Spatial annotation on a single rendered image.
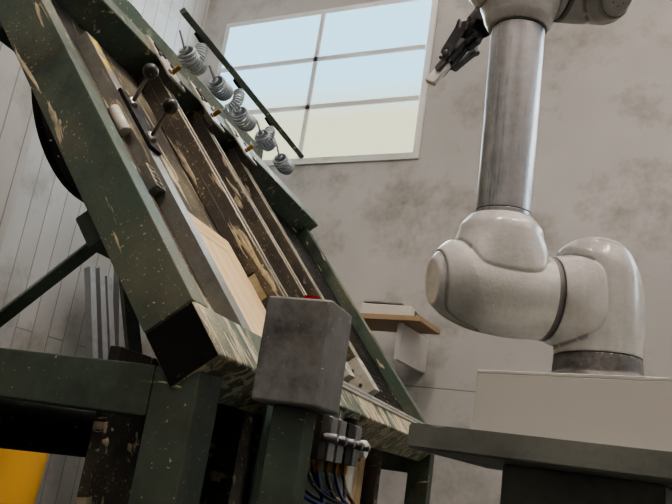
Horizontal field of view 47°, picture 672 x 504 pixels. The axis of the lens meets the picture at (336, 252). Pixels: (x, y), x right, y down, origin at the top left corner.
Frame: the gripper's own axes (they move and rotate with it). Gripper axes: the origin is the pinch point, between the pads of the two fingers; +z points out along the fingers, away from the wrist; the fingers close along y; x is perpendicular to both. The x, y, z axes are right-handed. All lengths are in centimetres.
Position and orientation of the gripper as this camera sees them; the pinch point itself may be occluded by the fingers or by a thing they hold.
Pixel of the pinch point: (438, 73)
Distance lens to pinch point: 209.4
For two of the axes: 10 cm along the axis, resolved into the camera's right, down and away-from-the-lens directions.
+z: -6.4, 7.6, -1.3
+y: -4.2, -4.8, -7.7
